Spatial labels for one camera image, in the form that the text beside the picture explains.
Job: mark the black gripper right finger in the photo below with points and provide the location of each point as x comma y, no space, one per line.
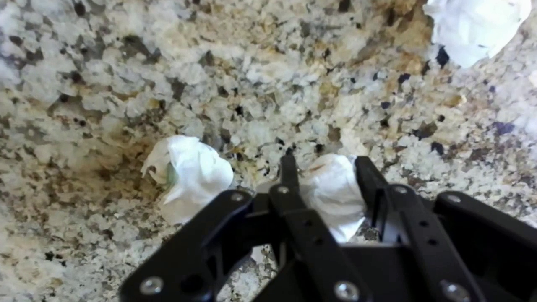
463,245

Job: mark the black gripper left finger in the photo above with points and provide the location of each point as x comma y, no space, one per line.
268,245

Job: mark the white garlic bulb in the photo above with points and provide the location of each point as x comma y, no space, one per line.
332,189
193,173

